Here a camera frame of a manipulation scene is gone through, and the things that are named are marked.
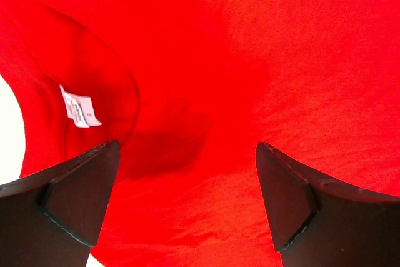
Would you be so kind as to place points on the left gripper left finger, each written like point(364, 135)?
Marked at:
point(54, 217)

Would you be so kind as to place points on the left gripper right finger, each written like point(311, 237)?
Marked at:
point(318, 220)

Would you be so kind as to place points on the red t shirt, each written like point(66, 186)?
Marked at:
point(189, 88)

